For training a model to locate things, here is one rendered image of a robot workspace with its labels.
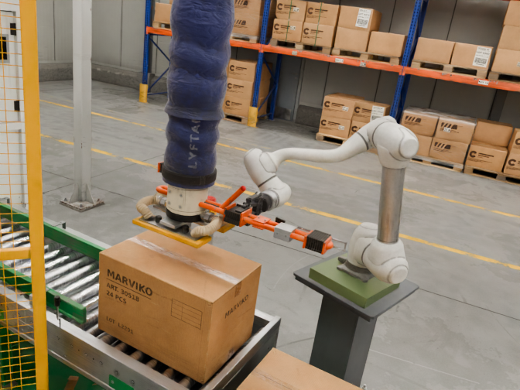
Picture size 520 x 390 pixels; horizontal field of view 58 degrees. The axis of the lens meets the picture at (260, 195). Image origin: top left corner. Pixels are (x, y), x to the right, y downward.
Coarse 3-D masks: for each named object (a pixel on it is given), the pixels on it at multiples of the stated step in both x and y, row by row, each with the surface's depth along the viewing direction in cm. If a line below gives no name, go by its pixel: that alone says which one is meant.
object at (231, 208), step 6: (234, 204) 191; (240, 204) 191; (228, 210) 184; (234, 210) 186; (246, 210) 185; (228, 216) 185; (234, 216) 183; (240, 216) 183; (246, 216) 186; (228, 222) 185; (234, 222) 183; (240, 222) 183
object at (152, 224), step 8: (152, 216) 201; (160, 216) 196; (136, 224) 196; (144, 224) 194; (152, 224) 193; (160, 224) 194; (160, 232) 190; (168, 232) 189; (176, 232) 189; (184, 232) 189; (176, 240) 187; (184, 240) 185; (192, 240) 185; (200, 240) 186; (208, 240) 189
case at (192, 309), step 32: (128, 256) 203; (160, 256) 206; (192, 256) 210; (224, 256) 214; (128, 288) 199; (160, 288) 190; (192, 288) 186; (224, 288) 189; (256, 288) 214; (128, 320) 205; (160, 320) 195; (192, 320) 186; (224, 320) 193; (160, 352) 200; (192, 352) 190; (224, 352) 202
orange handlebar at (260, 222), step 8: (160, 192) 200; (208, 200) 195; (208, 208) 190; (216, 208) 189; (248, 216) 187; (256, 216) 186; (256, 224) 181; (264, 224) 180; (272, 224) 182; (296, 232) 178; (304, 232) 177; (328, 248) 170
